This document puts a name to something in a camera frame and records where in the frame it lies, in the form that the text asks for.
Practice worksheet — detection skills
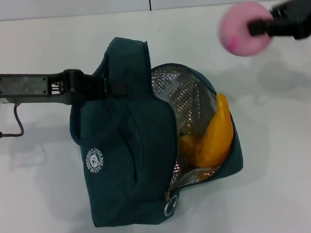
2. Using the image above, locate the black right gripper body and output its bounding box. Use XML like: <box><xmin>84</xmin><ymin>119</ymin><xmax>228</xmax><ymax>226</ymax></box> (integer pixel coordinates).
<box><xmin>277</xmin><ymin>0</ymin><xmax>311</xmax><ymax>41</ymax></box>

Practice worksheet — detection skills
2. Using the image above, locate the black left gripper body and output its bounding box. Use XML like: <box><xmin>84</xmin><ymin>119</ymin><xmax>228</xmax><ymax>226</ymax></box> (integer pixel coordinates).
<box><xmin>0</xmin><ymin>70</ymin><xmax>73</xmax><ymax>108</ymax></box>

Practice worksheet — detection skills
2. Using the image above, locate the pink toy peach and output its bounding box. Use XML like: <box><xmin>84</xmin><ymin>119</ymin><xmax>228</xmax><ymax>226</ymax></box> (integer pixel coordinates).
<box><xmin>216</xmin><ymin>0</ymin><xmax>276</xmax><ymax>58</ymax></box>

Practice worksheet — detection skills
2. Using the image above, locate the dark teal insulated lunch bag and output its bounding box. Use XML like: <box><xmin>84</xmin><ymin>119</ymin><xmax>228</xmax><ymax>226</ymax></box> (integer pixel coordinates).
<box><xmin>64</xmin><ymin>28</ymin><xmax>248</xmax><ymax>230</ymax></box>

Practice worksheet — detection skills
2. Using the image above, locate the yellow toy banana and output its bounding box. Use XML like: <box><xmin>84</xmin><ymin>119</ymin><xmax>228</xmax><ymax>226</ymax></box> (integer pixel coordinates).
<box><xmin>176</xmin><ymin>92</ymin><xmax>237</xmax><ymax>169</ymax></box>

